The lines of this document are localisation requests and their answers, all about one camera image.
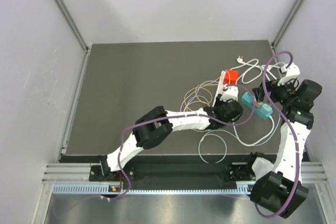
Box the light blue charging cable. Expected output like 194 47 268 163
181 81 218 113

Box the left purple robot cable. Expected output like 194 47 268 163
99 84 256 201

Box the right aluminium frame post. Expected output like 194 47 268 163
270 0 305 52

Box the pink charging cable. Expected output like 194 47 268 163
181 81 224 113

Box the aluminium frame post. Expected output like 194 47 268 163
38 0 91 53
270 0 305 52

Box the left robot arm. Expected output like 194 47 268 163
100 99 243 180

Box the white power strip cord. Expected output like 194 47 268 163
237 55 287 84

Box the aluminium front rail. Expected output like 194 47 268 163
42 162 328 184

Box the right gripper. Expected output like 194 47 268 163
253 76 297 106

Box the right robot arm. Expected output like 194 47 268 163
245 78 322 219

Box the red cube socket adapter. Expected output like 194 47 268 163
223 69 238 84

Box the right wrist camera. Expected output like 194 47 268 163
278 63 300 86

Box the teal power strip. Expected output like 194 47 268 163
241 92 273 119

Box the left aluminium frame post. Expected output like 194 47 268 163
38 0 91 53

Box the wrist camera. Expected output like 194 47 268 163
219 85 238 102
278 63 300 86

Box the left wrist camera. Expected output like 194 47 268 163
219 85 238 102

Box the grey slotted cable duct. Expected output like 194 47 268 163
52 181 254 195

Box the white power strip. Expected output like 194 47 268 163
212 70 235 106

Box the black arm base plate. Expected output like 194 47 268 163
88 162 259 183

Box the white teal strip cord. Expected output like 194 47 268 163
232 115 275 147

